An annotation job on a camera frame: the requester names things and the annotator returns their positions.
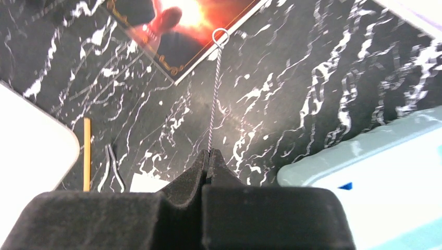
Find test tube with blue cap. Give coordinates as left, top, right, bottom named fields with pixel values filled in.
left=338, top=182, right=353, bottom=191

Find metal crucible tongs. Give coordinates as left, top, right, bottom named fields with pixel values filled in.
left=97, top=143, right=126, bottom=193

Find tan rubber tube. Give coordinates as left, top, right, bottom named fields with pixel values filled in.
left=83, top=118, right=91, bottom=192

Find test tube brush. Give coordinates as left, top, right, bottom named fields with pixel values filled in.
left=208, top=28, right=230, bottom=152

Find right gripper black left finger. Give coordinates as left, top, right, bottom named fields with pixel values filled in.
left=2, top=150, right=209, bottom=249

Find white plastic bin lid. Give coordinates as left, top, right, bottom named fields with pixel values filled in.
left=1, top=83, right=80, bottom=242

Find small white plastic bag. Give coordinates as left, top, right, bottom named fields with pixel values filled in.
left=129, top=173, right=169, bottom=193

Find Three Days To See book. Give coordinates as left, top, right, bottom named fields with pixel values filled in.
left=105, top=1, right=265, bottom=84

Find teal plastic bin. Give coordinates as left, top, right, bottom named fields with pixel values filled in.
left=277, top=106, right=441, bottom=249

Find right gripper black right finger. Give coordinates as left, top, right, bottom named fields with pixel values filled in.
left=202, top=149, right=355, bottom=249

